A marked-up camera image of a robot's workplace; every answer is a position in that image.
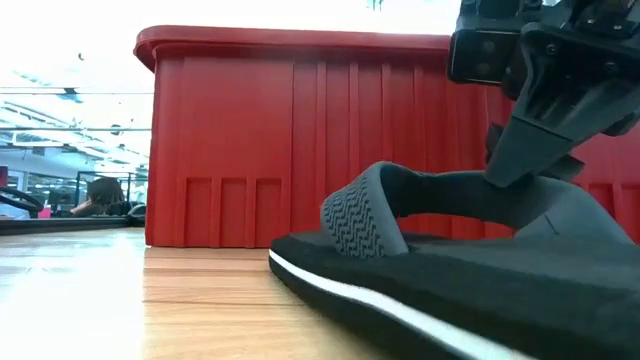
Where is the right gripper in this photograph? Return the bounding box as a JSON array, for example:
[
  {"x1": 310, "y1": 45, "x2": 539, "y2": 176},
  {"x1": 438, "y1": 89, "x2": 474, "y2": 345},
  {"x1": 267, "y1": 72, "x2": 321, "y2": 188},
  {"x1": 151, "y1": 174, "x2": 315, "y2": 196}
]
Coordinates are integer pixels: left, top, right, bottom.
[{"x1": 482, "y1": 0, "x2": 640, "y2": 190}]

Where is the black flip-flop sandal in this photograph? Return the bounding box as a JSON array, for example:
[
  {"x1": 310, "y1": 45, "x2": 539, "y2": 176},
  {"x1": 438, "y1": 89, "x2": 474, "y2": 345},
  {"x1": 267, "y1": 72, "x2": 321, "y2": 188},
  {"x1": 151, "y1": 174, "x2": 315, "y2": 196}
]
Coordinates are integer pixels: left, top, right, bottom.
[{"x1": 268, "y1": 160, "x2": 640, "y2": 360}]

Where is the red plastic bin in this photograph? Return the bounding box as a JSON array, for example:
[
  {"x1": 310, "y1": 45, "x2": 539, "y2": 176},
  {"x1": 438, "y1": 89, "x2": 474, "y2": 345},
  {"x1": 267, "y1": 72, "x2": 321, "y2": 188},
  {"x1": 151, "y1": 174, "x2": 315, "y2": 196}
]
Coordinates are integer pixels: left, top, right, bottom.
[{"x1": 133, "y1": 24, "x2": 640, "y2": 250}]

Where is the person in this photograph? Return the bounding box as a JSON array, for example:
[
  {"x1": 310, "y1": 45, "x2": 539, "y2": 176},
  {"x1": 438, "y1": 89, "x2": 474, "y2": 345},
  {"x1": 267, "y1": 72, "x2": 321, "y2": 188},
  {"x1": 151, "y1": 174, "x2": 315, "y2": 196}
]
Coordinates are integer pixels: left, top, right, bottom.
[{"x1": 69, "y1": 176, "x2": 127, "y2": 218}]

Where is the black curved chair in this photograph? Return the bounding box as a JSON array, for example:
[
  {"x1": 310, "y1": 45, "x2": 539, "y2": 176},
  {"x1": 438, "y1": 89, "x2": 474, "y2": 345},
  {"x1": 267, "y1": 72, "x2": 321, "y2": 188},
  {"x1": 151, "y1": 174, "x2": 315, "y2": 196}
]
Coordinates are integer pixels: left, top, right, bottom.
[{"x1": 0, "y1": 185, "x2": 46, "y2": 217}]

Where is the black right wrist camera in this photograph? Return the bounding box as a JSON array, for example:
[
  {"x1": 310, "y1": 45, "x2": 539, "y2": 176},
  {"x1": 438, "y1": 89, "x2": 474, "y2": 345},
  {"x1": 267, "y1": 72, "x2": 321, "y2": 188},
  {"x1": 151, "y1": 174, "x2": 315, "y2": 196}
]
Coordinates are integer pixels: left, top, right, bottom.
[{"x1": 446, "y1": 27, "x2": 522, "y2": 87}]

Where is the black aluminium table frame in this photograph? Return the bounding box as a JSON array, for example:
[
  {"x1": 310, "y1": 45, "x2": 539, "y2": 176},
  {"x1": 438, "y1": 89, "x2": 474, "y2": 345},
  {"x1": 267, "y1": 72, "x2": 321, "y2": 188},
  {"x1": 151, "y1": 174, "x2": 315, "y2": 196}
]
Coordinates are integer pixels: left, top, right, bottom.
[{"x1": 0, "y1": 215, "x2": 147, "y2": 236}]

